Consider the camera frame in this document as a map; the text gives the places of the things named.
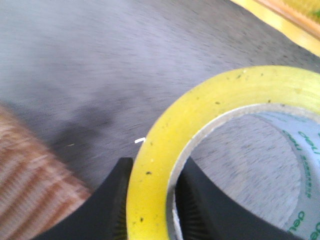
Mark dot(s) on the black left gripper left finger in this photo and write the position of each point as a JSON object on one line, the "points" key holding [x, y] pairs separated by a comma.
{"points": [[103, 215]]}

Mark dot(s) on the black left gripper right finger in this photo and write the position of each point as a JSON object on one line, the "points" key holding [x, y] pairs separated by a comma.
{"points": [[206, 213]]}

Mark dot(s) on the yellow tape roll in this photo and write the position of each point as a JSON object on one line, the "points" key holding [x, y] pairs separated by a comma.
{"points": [[254, 132]]}

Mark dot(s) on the brown wicker basket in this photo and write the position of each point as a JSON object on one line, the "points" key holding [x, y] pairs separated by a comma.
{"points": [[37, 190]]}

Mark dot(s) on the yellow woven basket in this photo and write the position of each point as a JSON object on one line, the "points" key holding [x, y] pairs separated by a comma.
{"points": [[298, 20]]}

